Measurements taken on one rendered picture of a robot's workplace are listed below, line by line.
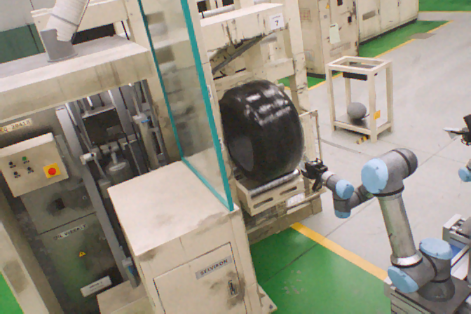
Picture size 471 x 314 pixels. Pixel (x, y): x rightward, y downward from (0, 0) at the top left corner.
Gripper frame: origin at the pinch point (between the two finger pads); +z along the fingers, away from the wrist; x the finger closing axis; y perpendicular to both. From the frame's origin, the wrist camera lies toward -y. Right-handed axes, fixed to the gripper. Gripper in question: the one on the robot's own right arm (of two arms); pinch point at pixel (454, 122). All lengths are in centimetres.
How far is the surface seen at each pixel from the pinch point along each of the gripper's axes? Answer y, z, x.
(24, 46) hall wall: -54, 846, -458
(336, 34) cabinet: 60, 425, 110
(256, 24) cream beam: -76, 51, -78
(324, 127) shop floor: 108, 244, 3
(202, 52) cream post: -81, 14, -114
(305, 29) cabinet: 37, 433, 69
